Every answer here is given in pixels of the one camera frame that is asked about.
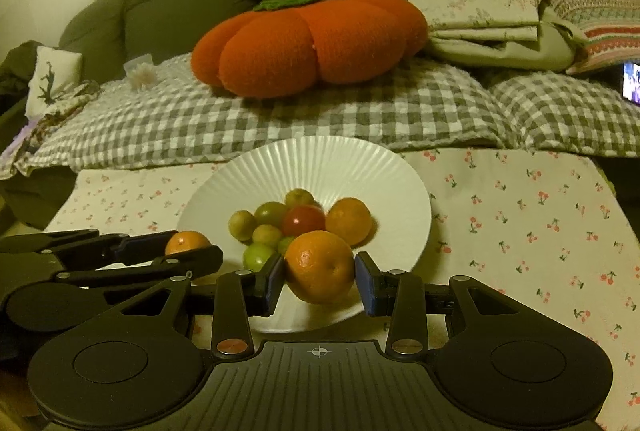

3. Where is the orange pumpkin cushion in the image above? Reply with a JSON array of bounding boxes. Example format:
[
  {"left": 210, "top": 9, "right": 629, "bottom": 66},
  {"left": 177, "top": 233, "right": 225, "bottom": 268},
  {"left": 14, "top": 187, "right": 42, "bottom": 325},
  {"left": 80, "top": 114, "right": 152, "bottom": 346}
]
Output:
[{"left": 191, "top": 0, "right": 429, "bottom": 99}]

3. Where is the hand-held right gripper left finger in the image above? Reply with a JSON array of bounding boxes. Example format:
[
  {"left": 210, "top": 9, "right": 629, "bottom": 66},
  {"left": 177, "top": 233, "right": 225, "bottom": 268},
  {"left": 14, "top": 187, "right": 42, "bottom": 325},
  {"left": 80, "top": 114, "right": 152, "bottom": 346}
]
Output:
[{"left": 102, "top": 255, "right": 287, "bottom": 360}]

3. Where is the small white flower ornament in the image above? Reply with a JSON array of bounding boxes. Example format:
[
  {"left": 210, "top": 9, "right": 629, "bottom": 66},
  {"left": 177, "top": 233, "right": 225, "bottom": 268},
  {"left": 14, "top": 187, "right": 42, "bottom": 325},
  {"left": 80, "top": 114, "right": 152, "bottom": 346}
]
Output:
[{"left": 125, "top": 56, "right": 159, "bottom": 90}]

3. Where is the dark green cloth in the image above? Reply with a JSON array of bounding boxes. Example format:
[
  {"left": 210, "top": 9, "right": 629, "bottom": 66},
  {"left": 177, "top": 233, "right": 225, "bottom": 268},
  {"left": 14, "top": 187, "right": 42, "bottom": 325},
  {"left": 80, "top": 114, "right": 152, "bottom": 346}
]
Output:
[{"left": 0, "top": 43, "right": 38, "bottom": 116}]

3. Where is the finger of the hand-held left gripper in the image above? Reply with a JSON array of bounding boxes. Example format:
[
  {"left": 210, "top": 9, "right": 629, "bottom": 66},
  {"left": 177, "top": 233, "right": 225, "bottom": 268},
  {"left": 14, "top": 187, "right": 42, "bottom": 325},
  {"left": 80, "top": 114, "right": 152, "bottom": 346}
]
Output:
[
  {"left": 56, "top": 244, "right": 224, "bottom": 290},
  {"left": 0, "top": 228, "right": 173, "bottom": 269}
]

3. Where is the red tomato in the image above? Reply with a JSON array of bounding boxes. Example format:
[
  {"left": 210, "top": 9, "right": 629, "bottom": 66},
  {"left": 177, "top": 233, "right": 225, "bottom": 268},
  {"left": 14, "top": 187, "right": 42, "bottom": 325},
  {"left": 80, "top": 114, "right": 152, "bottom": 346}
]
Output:
[{"left": 281, "top": 205, "right": 327, "bottom": 239}]

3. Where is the lit tablet screen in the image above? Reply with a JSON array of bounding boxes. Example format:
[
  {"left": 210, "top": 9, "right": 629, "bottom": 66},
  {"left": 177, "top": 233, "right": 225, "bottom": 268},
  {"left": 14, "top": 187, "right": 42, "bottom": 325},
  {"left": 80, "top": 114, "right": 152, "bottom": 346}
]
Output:
[{"left": 620, "top": 61, "right": 640, "bottom": 104}]

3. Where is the cherry print cloth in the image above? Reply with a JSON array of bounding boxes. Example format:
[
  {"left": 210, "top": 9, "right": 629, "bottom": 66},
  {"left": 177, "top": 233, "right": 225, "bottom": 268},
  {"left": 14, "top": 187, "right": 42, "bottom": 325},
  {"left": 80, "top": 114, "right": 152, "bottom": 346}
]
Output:
[{"left": 45, "top": 148, "right": 640, "bottom": 431}]

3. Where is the white embroidered cushion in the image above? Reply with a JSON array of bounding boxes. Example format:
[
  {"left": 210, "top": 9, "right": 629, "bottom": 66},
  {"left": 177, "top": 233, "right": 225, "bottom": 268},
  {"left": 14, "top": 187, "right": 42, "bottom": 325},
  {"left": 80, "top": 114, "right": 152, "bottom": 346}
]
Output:
[{"left": 25, "top": 45, "right": 101, "bottom": 118}]

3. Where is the grey checked blanket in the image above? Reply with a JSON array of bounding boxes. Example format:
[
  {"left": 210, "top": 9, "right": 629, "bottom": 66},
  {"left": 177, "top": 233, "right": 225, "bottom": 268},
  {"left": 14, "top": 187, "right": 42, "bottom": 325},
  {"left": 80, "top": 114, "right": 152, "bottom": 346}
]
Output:
[{"left": 0, "top": 53, "right": 640, "bottom": 174}]

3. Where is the orange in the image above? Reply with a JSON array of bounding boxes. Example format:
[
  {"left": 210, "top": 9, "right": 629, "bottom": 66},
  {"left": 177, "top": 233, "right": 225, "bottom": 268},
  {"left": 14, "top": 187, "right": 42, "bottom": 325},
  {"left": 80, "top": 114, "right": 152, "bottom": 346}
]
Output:
[
  {"left": 325, "top": 197, "right": 374, "bottom": 247},
  {"left": 165, "top": 231, "right": 212, "bottom": 257},
  {"left": 284, "top": 231, "right": 356, "bottom": 305}
]

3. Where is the folded floral sheet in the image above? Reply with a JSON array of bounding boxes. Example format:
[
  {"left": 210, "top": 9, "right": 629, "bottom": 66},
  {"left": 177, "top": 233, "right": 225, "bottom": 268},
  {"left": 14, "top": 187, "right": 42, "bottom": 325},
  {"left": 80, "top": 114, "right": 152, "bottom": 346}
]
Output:
[{"left": 408, "top": 0, "right": 551, "bottom": 42}]

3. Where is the white ribbed plate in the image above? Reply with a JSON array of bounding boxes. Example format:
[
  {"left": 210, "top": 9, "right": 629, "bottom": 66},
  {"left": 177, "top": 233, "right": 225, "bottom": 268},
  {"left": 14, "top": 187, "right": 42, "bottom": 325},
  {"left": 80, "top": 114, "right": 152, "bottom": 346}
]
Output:
[{"left": 176, "top": 135, "right": 432, "bottom": 336}]

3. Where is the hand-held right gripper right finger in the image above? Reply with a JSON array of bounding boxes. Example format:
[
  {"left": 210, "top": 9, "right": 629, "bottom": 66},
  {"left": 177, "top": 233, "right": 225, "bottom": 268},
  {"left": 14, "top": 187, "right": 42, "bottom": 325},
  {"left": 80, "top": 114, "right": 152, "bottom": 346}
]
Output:
[{"left": 355, "top": 252, "right": 538, "bottom": 358}]

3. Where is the striped patterned pillow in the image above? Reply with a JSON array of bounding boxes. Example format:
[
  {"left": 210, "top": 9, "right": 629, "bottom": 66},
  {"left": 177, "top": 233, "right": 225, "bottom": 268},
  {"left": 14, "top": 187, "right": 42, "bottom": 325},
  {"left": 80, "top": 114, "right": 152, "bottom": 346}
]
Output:
[{"left": 515, "top": 0, "right": 640, "bottom": 76}]

